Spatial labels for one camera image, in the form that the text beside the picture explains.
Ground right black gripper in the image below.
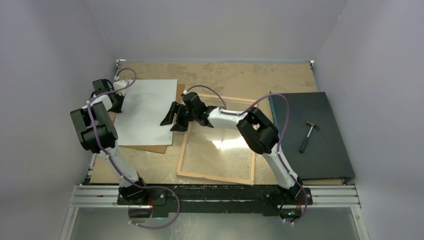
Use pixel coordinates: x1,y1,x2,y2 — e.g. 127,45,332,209
161,101,198,132

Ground brown backing board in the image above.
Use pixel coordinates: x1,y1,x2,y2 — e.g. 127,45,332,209
109,82,186,155

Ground printed photo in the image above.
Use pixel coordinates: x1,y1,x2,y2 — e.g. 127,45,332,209
113,78,179,147

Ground wooden picture frame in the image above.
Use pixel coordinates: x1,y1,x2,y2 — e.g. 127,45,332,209
175,93,259,186

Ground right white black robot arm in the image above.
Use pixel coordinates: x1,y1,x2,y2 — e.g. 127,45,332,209
160,92,306,204

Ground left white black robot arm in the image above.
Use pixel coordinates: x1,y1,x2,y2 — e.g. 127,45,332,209
70,79,149,205

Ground small hammer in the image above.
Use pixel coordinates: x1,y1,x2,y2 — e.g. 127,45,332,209
298,121,320,153

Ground dark blue book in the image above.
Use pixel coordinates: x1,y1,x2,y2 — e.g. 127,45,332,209
269,92,355,180

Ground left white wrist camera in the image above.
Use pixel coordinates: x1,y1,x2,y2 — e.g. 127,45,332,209
113,78,130,97

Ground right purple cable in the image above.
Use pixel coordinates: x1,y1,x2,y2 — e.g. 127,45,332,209
183,85,309,226

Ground purple cable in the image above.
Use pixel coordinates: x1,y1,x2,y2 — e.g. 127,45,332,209
183,85,309,226
86,67,181,230

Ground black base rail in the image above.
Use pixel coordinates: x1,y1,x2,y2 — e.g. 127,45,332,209
117,183,313,218

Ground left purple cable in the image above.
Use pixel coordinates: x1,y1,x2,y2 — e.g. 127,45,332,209
86,67,181,230

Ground aluminium frame rails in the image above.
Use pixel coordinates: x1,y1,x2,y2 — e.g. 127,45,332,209
58,59,370,240

